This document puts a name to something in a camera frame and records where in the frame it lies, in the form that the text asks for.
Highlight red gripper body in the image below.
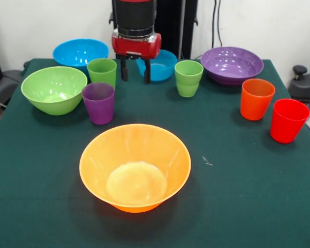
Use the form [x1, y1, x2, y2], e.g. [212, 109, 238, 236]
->
[111, 33, 162, 60]

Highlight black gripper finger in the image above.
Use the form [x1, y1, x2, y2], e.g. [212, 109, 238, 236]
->
[120, 56, 129, 82]
[143, 58, 152, 85]

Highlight purple cup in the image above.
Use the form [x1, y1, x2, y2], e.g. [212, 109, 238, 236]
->
[82, 82, 116, 126]

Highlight green bowl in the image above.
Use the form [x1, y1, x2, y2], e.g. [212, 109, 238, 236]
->
[21, 66, 88, 116]

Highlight orange bowl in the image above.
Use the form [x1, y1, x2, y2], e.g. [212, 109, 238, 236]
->
[79, 123, 192, 214]

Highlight small blue bowl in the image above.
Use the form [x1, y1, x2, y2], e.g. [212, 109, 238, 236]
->
[135, 49, 178, 82]

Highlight plain green cup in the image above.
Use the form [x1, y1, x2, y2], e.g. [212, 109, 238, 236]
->
[86, 57, 118, 90]

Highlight stepped green cup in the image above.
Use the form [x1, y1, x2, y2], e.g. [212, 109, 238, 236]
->
[174, 60, 204, 98]

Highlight large blue bowl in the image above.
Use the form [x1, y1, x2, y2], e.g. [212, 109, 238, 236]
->
[52, 38, 110, 74]

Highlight purple bowl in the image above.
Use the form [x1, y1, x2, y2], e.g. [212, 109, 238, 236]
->
[200, 46, 265, 87]

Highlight orange cup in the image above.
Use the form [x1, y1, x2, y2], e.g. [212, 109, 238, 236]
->
[240, 79, 276, 121]

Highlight dark green table cloth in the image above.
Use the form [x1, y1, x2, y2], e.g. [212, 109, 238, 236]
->
[0, 58, 310, 248]

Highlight red cup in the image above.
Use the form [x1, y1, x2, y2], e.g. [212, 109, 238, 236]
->
[270, 98, 310, 144]

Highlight grey base with knob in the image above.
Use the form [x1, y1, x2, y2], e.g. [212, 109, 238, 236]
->
[289, 65, 310, 103]

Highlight black hanging wall cable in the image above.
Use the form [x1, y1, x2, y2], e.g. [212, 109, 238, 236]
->
[212, 0, 224, 50]

